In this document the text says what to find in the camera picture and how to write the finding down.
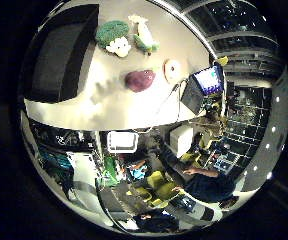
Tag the person in cyan shirt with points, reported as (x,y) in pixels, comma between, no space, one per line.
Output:
(139,172)

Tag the yellow-green chair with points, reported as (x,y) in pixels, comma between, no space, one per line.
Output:
(165,190)

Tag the green broccoli plush toy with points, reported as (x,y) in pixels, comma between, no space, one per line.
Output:
(112,33)

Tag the yellow corn plush toy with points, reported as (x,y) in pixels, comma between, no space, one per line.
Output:
(144,36)

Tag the seated person in dark shirt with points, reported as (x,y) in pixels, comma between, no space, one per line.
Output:
(207,186)

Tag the white cabinet box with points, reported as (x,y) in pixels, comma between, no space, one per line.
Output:
(180,140)

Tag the computer monitor with blue screen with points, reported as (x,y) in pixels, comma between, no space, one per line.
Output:
(209,80)

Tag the black fabric container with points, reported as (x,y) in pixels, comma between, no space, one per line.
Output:
(55,55)

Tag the small yellow object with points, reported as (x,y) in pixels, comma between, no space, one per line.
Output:
(222,60)

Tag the white plastic crate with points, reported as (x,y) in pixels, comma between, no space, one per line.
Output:
(122,141)

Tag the person in black clothes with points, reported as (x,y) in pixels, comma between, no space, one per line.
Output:
(155,222)

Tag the purple eggplant plush toy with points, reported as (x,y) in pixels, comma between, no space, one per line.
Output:
(139,80)

